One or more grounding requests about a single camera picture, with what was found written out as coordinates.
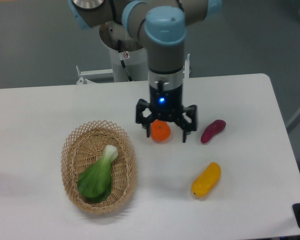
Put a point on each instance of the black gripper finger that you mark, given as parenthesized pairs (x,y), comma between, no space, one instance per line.
(187,119)
(141,106)

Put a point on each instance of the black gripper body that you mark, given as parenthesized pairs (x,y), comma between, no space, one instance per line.
(166,95)

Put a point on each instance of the green bok choy vegetable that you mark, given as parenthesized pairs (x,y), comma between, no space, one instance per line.
(95,183)

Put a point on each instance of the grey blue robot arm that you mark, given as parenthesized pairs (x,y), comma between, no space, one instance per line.
(160,26)

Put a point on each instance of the woven wicker basket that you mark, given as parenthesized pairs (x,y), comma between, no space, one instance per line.
(83,147)

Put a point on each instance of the purple sweet potato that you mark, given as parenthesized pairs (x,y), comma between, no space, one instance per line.
(212,130)

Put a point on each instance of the orange tangerine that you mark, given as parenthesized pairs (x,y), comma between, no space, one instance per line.
(160,131)

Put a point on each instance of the yellow mango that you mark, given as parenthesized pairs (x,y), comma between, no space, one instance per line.
(207,180)

